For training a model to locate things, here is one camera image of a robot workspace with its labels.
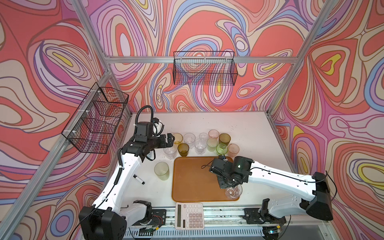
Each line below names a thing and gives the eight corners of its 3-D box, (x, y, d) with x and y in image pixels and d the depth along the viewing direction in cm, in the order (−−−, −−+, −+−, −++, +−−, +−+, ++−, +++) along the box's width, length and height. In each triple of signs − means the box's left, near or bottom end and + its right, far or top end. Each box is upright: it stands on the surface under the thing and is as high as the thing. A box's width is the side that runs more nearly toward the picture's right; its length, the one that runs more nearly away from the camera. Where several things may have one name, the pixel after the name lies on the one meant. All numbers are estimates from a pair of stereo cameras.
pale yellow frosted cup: (156, 180, 86) (153, 173, 78) (158, 169, 91) (155, 161, 83) (169, 180, 87) (166, 173, 78) (170, 169, 91) (168, 161, 83)
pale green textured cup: (206, 152, 99) (207, 147, 93) (206, 143, 103) (206, 137, 98) (217, 152, 99) (218, 147, 93) (216, 143, 103) (217, 137, 98)
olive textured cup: (178, 156, 96) (177, 151, 91) (178, 148, 101) (178, 142, 95) (189, 156, 96) (188, 151, 91) (189, 148, 101) (189, 142, 95)
